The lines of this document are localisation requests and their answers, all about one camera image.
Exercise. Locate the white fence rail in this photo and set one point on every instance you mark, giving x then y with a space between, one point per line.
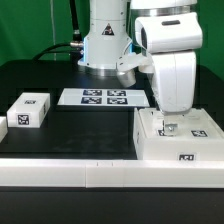
110 173
3 127

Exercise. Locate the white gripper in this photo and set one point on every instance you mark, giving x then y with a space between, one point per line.
173 84

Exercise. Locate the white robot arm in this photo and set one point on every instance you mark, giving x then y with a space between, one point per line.
156 37

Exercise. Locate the white front fence rail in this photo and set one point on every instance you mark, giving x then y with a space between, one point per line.
110 173

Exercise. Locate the white cabinet body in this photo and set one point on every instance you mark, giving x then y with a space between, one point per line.
176 147

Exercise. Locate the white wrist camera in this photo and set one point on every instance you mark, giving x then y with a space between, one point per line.
127 63

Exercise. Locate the white cabinet door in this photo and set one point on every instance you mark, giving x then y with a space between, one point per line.
198 124
152 120

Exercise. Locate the white cabinet top block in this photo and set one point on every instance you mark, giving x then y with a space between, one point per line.
29 110

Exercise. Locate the white left fence rail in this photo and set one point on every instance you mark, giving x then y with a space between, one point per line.
3 127

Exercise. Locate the white base tag plate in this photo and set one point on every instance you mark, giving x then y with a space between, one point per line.
103 97

